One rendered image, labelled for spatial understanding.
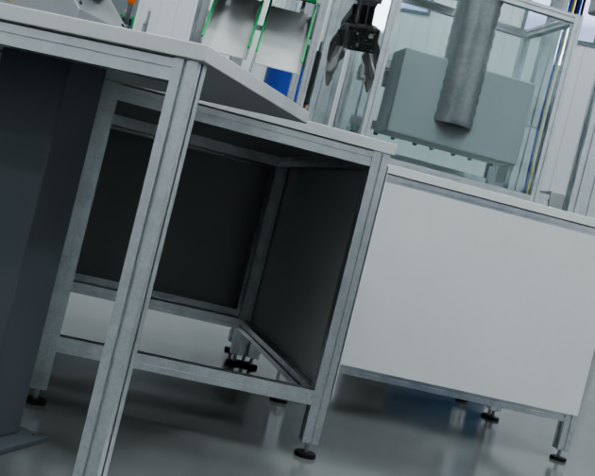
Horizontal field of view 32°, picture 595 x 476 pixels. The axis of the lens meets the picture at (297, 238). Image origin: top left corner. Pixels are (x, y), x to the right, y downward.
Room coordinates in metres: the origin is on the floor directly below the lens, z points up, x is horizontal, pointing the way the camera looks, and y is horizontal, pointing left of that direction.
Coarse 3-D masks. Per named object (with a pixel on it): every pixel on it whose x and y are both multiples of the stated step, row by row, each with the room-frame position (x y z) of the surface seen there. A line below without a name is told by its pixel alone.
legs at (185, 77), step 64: (0, 64) 2.16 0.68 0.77; (64, 64) 2.12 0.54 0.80; (128, 64) 1.87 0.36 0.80; (192, 64) 1.83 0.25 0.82; (0, 128) 2.15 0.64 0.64; (64, 128) 2.16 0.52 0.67; (0, 192) 2.14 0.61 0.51; (64, 192) 2.22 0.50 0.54; (0, 256) 2.13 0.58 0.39; (128, 256) 1.84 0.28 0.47; (0, 320) 2.12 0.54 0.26; (128, 320) 1.83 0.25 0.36; (0, 384) 2.15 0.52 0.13; (128, 384) 1.87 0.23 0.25; (0, 448) 2.12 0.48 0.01
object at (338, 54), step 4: (336, 48) 2.32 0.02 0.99; (340, 48) 2.31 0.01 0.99; (336, 52) 2.32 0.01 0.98; (340, 52) 2.30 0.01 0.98; (344, 52) 2.33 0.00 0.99; (332, 56) 2.33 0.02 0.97; (336, 56) 2.31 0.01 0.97; (340, 56) 2.33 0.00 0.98; (328, 60) 2.33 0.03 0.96; (332, 60) 2.32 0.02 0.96; (336, 60) 2.30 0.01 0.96; (328, 64) 2.33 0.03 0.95; (332, 64) 2.31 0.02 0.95; (336, 64) 2.33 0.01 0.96; (328, 68) 2.33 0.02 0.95; (332, 68) 2.29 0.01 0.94; (328, 72) 2.34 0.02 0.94; (332, 72) 2.34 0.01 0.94; (328, 76) 2.34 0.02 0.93; (328, 80) 2.34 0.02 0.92; (328, 84) 2.35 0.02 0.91
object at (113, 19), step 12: (24, 0) 2.13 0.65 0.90; (36, 0) 2.12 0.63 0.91; (48, 0) 2.11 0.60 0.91; (60, 0) 2.10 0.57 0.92; (72, 0) 2.10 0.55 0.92; (84, 0) 2.15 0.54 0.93; (108, 0) 2.29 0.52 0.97; (60, 12) 2.10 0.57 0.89; (72, 12) 2.09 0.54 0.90; (84, 12) 2.11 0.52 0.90; (96, 12) 2.17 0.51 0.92; (108, 12) 2.24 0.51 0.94; (108, 24) 2.20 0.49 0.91; (120, 24) 2.27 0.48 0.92
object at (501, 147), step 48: (384, 0) 3.77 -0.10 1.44; (432, 0) 3.64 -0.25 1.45; (432, 48) 3.65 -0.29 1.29; (528, 48) 3.72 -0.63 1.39; (384, 96) 3.62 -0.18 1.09; (432, 96) 3.66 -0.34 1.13; (480, 96) 3.70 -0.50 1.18; (528, 96) 3.73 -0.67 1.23; (432, 144) 3.67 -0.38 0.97; (480, 144) 3.70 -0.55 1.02; (528, 144) 3.74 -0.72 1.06; (528, 192) 3.75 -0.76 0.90
